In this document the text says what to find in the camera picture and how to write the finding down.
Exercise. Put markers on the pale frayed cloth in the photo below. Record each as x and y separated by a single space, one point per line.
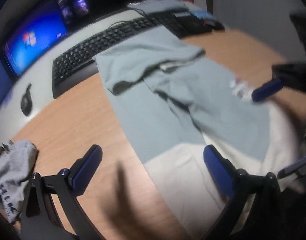
158 5

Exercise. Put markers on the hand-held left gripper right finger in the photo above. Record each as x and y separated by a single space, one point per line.
218 172

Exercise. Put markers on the dark monitor with small windows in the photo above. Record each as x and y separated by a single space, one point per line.
74 5

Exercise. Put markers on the large monitor with logo wallpaper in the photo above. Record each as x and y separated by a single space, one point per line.
32 40

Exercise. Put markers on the black desk device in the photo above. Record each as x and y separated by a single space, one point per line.
190 25

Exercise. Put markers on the red wall sign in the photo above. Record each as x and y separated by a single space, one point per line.
188 0

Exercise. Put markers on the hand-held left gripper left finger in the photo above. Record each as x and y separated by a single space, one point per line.
88 170

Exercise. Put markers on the cream and pale green shirt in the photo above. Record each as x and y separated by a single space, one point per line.
205 100

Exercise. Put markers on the grey sweatshirt with blue letters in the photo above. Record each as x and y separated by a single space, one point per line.
14 170

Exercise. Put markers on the black keyboard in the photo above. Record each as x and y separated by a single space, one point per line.
92 50

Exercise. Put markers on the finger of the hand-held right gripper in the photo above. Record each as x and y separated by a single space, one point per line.
268 90
294 167

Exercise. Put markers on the black computer mouse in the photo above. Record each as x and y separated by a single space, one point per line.
26 101

